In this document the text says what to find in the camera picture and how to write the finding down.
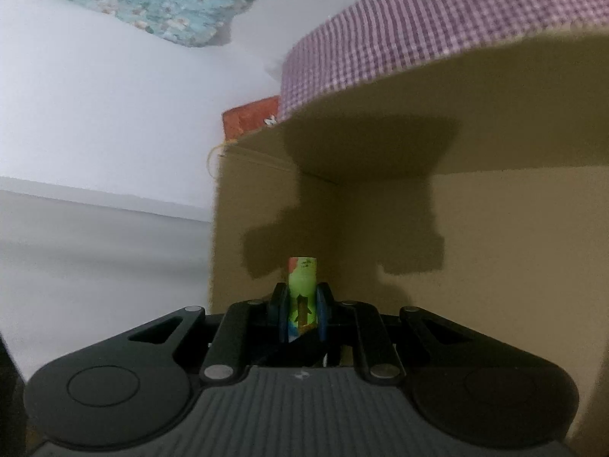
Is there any red gift bag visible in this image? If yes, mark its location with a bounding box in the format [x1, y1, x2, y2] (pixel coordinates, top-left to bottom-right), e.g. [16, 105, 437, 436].
[222, 96, 279, 141]

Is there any brown cardboard box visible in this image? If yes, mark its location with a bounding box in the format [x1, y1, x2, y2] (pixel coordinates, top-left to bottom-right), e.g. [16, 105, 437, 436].
[210, 27, 608, 456]

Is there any purple checkered tablecloth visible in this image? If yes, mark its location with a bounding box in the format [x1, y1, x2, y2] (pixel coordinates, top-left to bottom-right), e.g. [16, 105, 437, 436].
[279, 0, 608, 120]

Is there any green glue stick tube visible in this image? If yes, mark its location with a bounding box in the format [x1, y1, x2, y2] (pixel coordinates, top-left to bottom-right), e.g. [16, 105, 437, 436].
[287, 257, 318, 342]

